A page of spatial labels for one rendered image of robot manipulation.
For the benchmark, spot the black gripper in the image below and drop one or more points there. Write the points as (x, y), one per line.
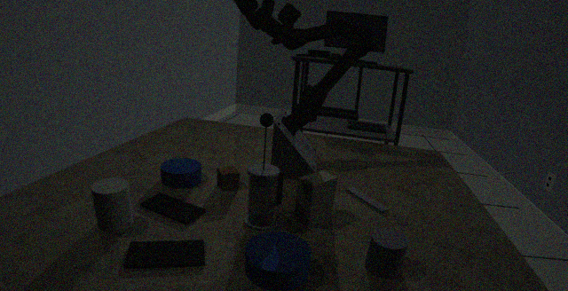
(256, 19)

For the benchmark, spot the blue cylinder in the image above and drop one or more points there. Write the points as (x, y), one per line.
(181, 173)
(277, 261)

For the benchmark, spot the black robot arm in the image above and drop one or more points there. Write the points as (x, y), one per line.
(313, 97)

